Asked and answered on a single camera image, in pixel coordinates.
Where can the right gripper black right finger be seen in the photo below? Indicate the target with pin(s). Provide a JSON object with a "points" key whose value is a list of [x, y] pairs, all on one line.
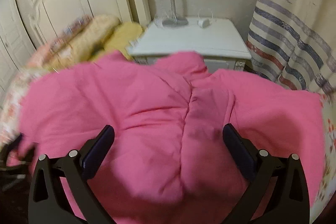
{"points": [[277, 190]]}

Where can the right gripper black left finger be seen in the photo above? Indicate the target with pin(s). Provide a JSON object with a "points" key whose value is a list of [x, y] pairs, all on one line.
{"points": [[48, 202]]}

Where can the pink padded jacket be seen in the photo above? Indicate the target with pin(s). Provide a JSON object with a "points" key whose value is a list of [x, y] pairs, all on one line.
{"points": [[168, 163]]}

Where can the floral bed quilt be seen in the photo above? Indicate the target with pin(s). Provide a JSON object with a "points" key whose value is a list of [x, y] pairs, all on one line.
{"points": [[51, 57]]}

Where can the white wardrobe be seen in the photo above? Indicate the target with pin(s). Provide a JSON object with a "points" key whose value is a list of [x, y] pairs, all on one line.
{"points": [[16, 45]]}

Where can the beige textured pillow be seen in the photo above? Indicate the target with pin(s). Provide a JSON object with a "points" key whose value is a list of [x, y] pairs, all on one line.
{"points": [[81, 47]]}

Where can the striped sailboat curtain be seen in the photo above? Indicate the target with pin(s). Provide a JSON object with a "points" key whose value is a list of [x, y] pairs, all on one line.
{"points": [[292, 43]]}

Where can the white bedside table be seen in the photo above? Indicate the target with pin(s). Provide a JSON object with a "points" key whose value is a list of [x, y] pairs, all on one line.
{"points": [[220, 44]]}

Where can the yellow pillow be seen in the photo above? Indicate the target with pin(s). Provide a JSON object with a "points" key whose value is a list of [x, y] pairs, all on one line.
{"points": [[122, 39]]}

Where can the white charger with cable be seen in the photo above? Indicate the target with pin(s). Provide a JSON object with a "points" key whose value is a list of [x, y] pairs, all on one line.
{"points": [[205, 18]]}

